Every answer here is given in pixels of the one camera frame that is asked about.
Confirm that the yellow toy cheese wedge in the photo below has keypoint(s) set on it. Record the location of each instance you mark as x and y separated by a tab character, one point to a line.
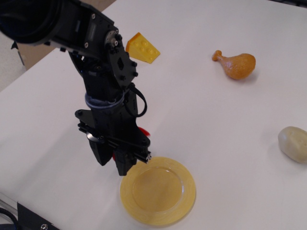
141	49

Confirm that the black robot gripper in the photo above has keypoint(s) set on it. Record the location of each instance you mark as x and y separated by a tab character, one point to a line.
110	125

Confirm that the toy chicken drumstick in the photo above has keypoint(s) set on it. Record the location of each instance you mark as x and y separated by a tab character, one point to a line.
237	67

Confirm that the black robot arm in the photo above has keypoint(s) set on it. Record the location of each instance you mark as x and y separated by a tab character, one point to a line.
96	50

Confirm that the red and white toy sushi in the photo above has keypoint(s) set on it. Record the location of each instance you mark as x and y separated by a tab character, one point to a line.
145	132

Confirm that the beige toy potato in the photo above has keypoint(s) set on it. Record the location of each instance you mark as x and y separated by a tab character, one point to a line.
293	143

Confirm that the yellow plastic plate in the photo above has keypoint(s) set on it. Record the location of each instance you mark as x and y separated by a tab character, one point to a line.
159	193

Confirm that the black corner bracket with screw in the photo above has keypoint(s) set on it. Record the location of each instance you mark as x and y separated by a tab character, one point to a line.
29	220

